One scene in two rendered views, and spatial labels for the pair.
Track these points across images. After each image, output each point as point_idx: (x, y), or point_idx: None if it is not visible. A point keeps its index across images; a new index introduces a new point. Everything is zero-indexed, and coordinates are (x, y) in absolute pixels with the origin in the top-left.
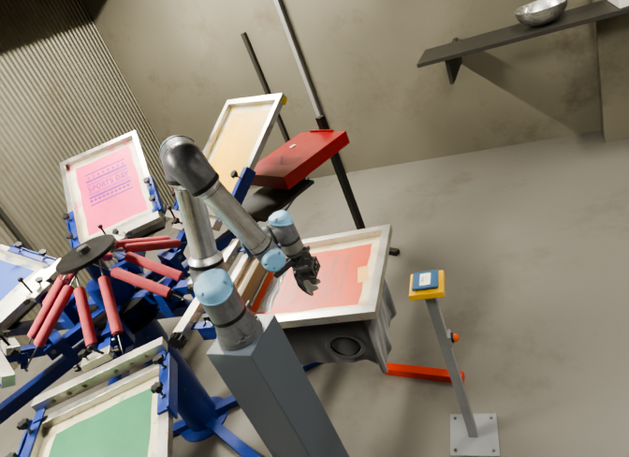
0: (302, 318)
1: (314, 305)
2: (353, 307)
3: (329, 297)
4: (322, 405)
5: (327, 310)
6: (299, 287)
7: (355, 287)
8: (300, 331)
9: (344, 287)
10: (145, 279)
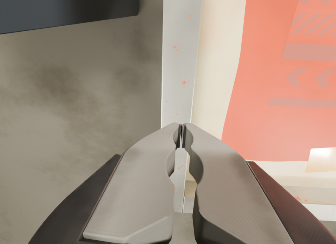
0: (164, 8)
1: (265, 19)
2: (183, 171)
3: (287, 72)
4: (80, 23)
5: (190, 101)
6: (54, 211)
7: (291, 145)
8: None
9: (313, 116)
10: None
